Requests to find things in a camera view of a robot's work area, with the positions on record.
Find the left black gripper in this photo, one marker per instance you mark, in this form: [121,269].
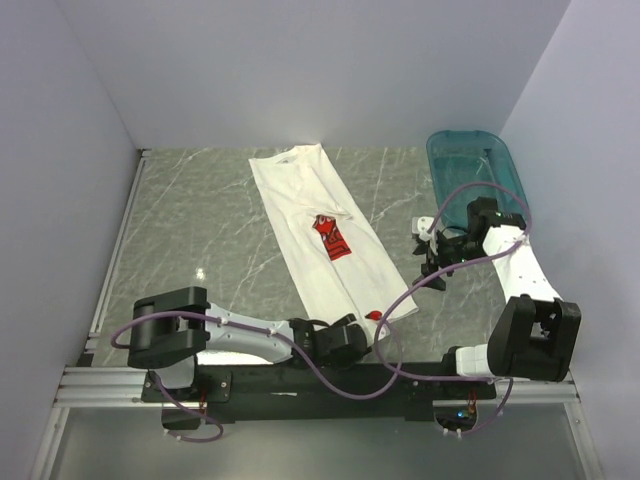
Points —
[348,320]

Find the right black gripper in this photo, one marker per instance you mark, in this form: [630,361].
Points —
[433,262]

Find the white t-shirt red print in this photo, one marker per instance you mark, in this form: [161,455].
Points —
[334,257]

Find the teal plastic bin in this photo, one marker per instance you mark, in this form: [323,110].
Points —
[467,164]

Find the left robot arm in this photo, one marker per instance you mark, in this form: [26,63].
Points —
[169,330]

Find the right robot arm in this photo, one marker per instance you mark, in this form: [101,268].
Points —
[535,335]

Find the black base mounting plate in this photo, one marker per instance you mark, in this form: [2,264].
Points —
[234,393]

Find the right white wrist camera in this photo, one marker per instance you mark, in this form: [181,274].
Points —
[423,231]

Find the aluminium frame rail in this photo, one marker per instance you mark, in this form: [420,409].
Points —
[105,387]

